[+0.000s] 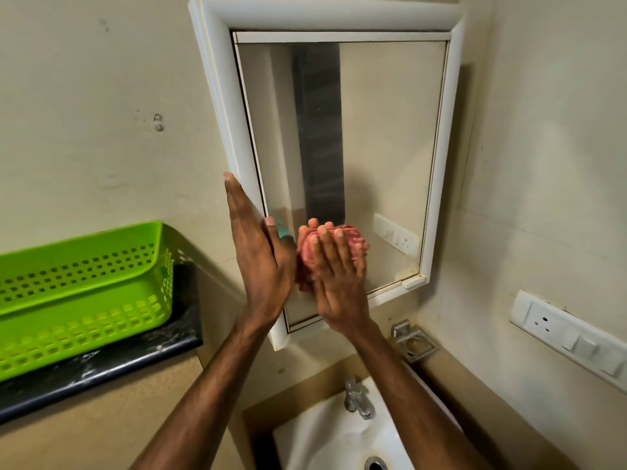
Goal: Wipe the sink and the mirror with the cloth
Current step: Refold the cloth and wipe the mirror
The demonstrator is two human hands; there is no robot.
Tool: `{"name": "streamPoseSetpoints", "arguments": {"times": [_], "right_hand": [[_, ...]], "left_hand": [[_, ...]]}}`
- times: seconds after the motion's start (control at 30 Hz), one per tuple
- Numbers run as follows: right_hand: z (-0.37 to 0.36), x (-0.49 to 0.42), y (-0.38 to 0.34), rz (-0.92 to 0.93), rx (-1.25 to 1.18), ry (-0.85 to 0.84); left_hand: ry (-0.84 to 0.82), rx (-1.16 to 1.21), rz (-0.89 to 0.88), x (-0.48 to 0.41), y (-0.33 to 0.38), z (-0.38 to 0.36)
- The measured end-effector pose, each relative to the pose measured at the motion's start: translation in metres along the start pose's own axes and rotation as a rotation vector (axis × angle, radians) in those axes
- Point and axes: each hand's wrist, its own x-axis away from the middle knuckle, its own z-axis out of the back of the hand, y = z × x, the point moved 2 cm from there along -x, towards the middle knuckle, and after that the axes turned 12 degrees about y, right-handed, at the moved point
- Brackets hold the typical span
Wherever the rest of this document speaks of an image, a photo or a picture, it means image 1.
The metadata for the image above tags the chrome wall soap holder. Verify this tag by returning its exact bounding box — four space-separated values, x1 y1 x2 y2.
390 319 440 364

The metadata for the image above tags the person's right forearm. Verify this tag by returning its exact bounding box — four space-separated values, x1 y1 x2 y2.
350 320 493 470

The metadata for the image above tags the white wash basin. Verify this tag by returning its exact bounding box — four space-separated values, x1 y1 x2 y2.
272 366 464 470

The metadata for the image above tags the black stone shelf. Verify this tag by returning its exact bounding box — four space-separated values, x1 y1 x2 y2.
0 225 204 426

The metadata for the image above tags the red checkered cloth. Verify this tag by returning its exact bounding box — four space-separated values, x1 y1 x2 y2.
295 223 366 294

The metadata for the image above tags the green plastic basket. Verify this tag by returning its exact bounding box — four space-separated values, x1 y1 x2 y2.
0 220 182 383

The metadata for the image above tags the person's left forearm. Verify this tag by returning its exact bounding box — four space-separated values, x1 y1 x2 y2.
129 317 280 470

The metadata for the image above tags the white framed mirror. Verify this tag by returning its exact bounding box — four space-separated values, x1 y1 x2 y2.
188 0 467 352

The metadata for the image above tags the person's left hand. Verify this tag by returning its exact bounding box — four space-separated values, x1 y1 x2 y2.
223 172 298 334

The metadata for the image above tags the person's right hand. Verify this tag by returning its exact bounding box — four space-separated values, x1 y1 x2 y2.
298 218 371 341

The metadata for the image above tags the chrome faucet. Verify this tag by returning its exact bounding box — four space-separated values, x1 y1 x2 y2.
344 375 377 420

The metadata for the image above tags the white wall switch socket panel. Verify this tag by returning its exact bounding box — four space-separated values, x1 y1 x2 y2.
509 289 627 395

